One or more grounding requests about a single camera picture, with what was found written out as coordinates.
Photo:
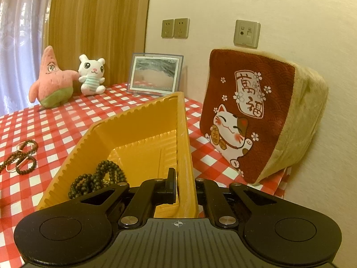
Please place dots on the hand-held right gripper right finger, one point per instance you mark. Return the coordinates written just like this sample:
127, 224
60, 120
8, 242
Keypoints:
202, 185

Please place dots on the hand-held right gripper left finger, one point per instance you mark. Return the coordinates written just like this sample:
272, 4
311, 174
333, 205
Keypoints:
171, 185

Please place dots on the pink starfish plush toy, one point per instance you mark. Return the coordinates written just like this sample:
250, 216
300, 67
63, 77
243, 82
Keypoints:
53, 83

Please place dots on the thin brown bead strand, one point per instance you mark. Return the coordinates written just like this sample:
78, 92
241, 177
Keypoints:
9, 160

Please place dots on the yellow plastic tray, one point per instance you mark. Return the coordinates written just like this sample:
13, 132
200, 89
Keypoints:
139, 128

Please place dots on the red checkered tablecloth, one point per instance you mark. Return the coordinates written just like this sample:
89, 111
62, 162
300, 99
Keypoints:
69, 117

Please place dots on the wooden door panel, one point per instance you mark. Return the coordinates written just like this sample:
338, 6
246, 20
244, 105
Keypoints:
97, 19

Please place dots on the white sheer curtain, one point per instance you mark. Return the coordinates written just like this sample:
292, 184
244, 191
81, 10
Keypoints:
19, 33

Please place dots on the red lucky cat cushion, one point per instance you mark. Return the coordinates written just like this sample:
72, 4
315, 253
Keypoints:
279, 145

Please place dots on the beige network wall plate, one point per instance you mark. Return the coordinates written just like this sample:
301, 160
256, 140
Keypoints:
247, 32

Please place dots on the silver picture frame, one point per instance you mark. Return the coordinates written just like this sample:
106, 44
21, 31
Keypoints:
154, 74

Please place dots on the white bunny plush toy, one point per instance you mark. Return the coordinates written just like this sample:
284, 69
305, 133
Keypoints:
90, 81

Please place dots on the beige wall socket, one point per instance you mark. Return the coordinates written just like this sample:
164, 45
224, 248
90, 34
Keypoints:
167, 28
181, 28

